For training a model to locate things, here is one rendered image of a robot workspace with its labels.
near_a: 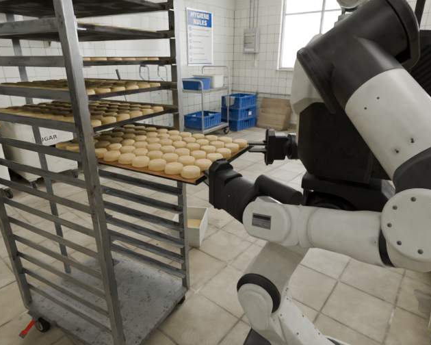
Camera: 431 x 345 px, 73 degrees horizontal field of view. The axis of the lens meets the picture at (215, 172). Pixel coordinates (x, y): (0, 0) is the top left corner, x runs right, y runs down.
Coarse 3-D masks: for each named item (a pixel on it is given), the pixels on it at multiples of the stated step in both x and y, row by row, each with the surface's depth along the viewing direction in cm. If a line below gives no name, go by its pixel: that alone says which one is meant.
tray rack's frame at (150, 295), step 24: (24, 72) 122; (0, 192) 119; (48, 192) 140; (0, 216) 121; (96, 264) 165; (120, 264) 165; (24, 288) 136; (48, 288) 148; (72, 288) 148; (120, 288) 148; (144, 288) 148; (168, 288) 148; (48, 312) 134; (96, 312) 134; (120, 312) 134; (144, 312) 134; (168, 312) 136; (72, 336) 125; (96, 336) 123; (144, 336) 123
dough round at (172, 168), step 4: (168, 164) 79; (172, 164) 79; (176, 164) 79; (180, 164) 79; (164, 168) 78; (168, 168) 76; (172, 168) 76; (176, 168) 76; (180, 168) 77; (168, 172) 77; (172, 172) 76; (176, 172) 77; (180, 172) 77
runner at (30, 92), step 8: (0, 88) 96; (8, 88) 94; (16, 88) 91; (24, 88) 90; (32, 88) 88; (40, 88) 86; (16, 96) 93; (24, 96) 91; (32, 96) 89; (40, 96) 87; (48, 96) 85; (56, 96) 84; (64, 96) 82
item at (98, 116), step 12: (0, 108) 111; (12, 108) 114; (24, 108) 112; (36, 108) 111; (48, 108) 114; (60, 108) 112; (96, 108) 111; (108, 108) 114; (120, 108) 112; (132, 108) 111; (144, 108) 114; (156, 108) 112; (72, 120) 89; (96, 120) 89; (108, 120) 91
